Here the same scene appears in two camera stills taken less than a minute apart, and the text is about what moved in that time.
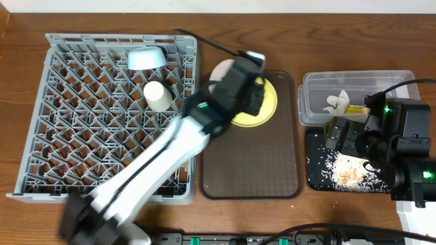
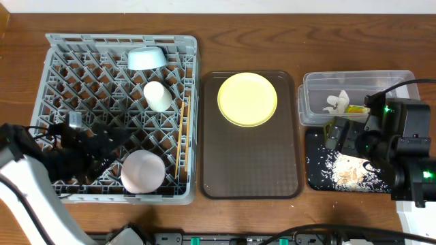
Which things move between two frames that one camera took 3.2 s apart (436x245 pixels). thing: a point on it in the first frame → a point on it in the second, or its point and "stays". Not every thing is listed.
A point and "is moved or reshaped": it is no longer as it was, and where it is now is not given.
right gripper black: [345, 137] stays
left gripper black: [255, 99] → [90, 144]
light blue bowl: [146, 58] stays
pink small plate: [220, 71] is moved or reshaped
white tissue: [339, 103] stays
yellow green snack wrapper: [357, 109] stays
